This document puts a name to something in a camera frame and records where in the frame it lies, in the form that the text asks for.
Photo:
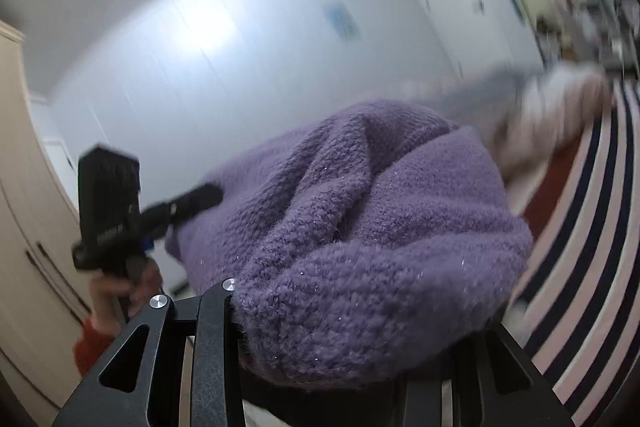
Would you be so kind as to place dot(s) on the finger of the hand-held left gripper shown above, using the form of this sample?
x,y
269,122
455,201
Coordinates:
x,y
185,204

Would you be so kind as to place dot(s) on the person's left hand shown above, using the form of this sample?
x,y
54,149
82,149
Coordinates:
x,y
110,302

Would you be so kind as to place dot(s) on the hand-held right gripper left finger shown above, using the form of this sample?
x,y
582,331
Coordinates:
x,y
215,357

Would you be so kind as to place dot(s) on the striped blanket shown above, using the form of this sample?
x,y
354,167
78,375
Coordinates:
x,y
590,257

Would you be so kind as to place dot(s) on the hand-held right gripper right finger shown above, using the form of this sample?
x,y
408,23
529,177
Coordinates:
x,y
470,382

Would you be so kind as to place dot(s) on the beige wardrobe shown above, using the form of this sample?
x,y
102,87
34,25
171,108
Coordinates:
x,y
30,207

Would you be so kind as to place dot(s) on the purple knit cardigan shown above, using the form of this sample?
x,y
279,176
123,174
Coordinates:
x,y
360,232

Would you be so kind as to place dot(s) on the person's left forearm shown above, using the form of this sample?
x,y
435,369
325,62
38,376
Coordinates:
x,y
92,349

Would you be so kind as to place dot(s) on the grey and pink quilt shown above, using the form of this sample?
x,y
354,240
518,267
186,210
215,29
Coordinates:
x,y
550,107

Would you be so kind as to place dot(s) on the blue wall poster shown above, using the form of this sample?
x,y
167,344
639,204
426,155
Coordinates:
x,y
341,22

